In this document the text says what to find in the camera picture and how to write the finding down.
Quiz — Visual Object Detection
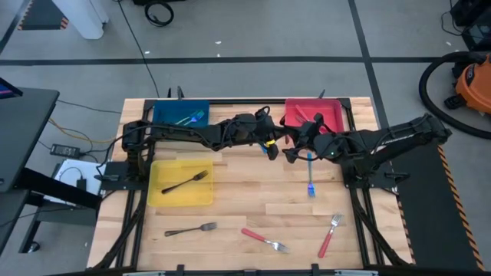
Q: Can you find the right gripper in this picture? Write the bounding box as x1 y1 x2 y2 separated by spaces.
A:
299 111 345 161

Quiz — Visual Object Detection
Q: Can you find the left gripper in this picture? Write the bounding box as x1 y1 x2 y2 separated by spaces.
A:
262 121 302 162

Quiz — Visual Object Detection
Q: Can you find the iridescent blue fork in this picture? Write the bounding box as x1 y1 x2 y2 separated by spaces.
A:
306 152 317 199
183 110 206 124

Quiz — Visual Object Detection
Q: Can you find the black metal fork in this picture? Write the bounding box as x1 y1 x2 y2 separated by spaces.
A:
160 169 209 196
163 222 219 238

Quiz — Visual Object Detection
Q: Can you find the red plastic tray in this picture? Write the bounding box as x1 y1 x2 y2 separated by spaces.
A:
284 97 345 134

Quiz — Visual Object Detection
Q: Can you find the orange vacuum cleaner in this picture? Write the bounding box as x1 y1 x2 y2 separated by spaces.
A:
418 51 491 140

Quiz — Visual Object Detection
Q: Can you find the yellow plastic tray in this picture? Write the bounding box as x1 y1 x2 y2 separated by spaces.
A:
147 158 215 209

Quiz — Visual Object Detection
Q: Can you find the blue plastic tray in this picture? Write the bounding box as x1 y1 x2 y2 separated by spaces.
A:
152 99 211 129

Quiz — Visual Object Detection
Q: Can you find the black hazard-edged floor mat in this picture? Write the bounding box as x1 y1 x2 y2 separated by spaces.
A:
17 0 71 31
390 143 486 271

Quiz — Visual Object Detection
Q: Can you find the orange shop vacuum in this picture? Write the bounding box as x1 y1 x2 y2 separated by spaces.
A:
444 53 491 116

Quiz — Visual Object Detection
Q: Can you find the black equipment cart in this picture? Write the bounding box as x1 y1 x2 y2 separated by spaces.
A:
450 0 491 53

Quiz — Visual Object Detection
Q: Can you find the white paper sheet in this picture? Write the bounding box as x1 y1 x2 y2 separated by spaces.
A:
44 158 107 206

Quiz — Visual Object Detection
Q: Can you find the black power adapter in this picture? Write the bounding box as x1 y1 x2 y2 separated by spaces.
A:
49 143 81 159

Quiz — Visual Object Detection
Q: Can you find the white column base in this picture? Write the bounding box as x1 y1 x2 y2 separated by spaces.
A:
51 0 110 41

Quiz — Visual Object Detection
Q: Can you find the black desk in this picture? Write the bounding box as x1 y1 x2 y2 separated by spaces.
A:
0 87 103 256

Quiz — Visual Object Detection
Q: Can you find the dark laptop screen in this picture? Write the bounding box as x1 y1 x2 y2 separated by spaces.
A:
0 77 23 100

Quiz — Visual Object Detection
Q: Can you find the black metal table frame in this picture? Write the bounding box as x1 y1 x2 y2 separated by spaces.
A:
91 86 414 276

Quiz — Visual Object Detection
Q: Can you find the coiled black cable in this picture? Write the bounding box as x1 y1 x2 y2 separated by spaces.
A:
143 0 175 28

